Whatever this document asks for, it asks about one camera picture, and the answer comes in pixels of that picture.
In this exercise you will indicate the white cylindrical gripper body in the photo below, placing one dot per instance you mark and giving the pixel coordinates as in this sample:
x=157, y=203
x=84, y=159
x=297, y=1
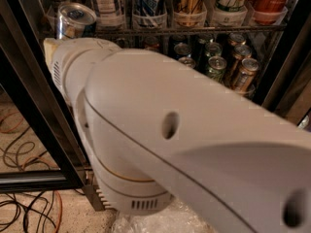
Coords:
x=62, y=59

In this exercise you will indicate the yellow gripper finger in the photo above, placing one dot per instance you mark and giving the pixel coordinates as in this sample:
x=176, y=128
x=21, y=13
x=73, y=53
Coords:
x=50, y=46

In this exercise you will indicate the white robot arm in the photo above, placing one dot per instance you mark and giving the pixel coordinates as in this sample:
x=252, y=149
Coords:
x=154, y=129

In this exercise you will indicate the white striped tall can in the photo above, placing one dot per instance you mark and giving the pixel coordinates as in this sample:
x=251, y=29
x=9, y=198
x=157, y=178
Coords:
x=109, y=13

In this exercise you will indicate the red coca-cola can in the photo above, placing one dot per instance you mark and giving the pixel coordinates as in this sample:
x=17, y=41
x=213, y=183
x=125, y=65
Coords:
x=268, y=11
x=152, y=48

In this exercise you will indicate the blue white tall can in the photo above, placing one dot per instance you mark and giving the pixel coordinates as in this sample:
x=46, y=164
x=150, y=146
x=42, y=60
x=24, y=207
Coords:
x=148, y=11

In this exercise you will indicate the black fridge door left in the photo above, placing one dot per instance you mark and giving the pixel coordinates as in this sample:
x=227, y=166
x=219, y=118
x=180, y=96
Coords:
x=25, y=77

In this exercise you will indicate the blue pepsi can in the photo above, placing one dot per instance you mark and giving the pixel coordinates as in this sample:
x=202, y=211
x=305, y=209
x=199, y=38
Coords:
x=182, y=50
x=187, y=61

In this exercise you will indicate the blue pepsi can front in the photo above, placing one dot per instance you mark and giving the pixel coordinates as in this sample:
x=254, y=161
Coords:
x=187, y=61

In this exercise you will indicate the gold tall can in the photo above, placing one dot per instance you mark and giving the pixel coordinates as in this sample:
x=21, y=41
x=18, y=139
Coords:
x=187, y=12

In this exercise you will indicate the stainless fridge base grille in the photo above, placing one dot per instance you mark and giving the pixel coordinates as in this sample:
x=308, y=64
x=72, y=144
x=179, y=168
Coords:
x=93, y=193

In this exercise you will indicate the green soda can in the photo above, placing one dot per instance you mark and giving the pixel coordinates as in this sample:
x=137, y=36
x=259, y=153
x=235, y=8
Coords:
x=215, y=68
x=213, y=49

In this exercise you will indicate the green soda can front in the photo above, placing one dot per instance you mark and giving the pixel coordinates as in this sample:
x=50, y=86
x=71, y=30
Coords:
x=215, y=68

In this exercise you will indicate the gold soda can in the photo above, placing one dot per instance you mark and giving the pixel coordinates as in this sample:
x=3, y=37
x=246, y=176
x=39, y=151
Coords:
x=244, y=74
x=238, y=53

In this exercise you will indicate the gold soda can front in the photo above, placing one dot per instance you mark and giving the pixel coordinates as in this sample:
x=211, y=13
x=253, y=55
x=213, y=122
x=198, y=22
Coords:
x=244, y=74

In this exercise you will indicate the red coca-cola top can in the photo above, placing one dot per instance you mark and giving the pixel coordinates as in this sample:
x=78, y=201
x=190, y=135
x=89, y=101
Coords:
x=268, y=11

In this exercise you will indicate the fridge door right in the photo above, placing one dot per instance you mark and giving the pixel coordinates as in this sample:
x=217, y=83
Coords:
x=286, y=83

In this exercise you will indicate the clear plastic bag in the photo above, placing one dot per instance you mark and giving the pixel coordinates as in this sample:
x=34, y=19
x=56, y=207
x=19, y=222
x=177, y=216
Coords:
x=176, y=218

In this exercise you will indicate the top wire shelf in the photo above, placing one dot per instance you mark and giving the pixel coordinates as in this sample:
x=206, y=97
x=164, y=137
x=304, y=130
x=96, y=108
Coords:
x=187, y=31

